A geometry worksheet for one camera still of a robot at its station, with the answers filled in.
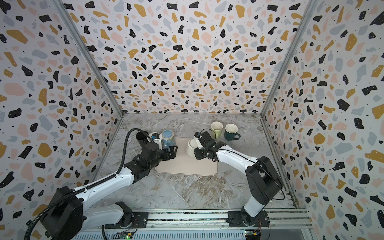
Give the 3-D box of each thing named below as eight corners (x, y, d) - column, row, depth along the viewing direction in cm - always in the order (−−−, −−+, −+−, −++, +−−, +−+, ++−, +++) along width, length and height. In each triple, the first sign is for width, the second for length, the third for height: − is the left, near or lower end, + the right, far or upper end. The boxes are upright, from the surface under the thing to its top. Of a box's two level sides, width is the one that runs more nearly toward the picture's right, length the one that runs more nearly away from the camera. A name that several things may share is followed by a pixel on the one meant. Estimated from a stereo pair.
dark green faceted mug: (224, 144, 106) (226, 134, 97) (223, 134, 112) (225, 123, 103) (236, 144, 106) (240, 134, 97) (234, 134, 113) (238, 123, 104)
